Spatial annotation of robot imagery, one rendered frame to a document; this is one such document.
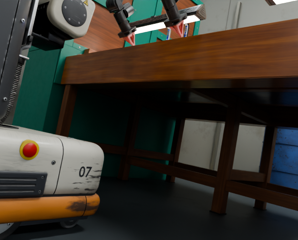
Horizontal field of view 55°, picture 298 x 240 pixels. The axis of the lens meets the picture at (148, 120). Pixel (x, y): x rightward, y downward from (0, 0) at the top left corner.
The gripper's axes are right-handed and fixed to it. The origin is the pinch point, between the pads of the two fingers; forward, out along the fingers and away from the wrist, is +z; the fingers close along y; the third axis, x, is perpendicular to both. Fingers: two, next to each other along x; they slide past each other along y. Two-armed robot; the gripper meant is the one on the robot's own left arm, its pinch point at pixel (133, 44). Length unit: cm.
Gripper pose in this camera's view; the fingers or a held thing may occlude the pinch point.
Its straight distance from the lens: 171.5
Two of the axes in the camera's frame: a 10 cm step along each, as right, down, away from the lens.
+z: 4.1, 7.8, 4.8
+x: -5.7, 6.3, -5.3
